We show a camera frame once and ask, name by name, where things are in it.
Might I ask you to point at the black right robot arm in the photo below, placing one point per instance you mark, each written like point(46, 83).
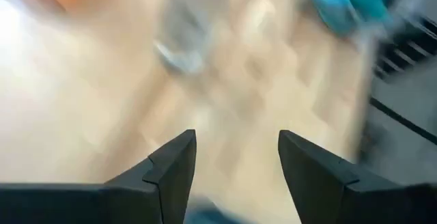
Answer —
point(406, 46)

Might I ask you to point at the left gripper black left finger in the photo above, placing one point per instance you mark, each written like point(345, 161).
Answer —
point(119, 205)

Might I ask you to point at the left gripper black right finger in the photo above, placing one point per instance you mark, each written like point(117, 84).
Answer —
point(341, 200)

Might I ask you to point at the clear spray bottle white trigger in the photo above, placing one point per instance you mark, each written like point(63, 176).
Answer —
point(191, 22)

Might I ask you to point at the light blue microfiber towel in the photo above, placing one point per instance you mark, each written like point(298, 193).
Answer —
point(329, 2)

